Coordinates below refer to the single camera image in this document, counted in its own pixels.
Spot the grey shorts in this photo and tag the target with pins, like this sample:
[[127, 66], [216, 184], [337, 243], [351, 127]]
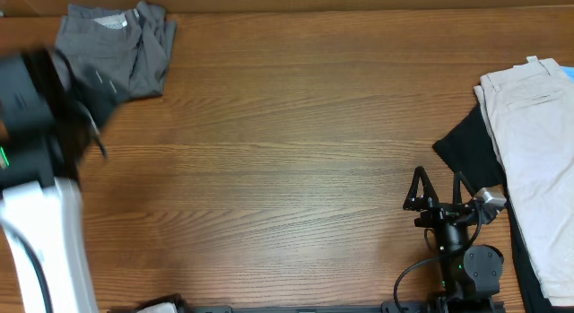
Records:
[[131, 49]]

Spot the light beige folded shorts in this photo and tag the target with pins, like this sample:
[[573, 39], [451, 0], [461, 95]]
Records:
[[528, 113]]

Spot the black folded garment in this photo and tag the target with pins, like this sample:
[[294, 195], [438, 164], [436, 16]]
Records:
[[468, 149]]

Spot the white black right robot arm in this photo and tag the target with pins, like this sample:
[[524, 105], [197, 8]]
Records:
[[470, 272]]

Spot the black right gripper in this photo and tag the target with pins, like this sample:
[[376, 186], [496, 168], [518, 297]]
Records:
[[440, 212]]

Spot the light blue cloth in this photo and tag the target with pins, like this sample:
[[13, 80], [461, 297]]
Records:
[[569, 71]]

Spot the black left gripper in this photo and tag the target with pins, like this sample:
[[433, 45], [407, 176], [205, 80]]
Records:
[[102, 105]]

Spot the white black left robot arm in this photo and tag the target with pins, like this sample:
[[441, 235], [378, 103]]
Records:
[[49, 116]]

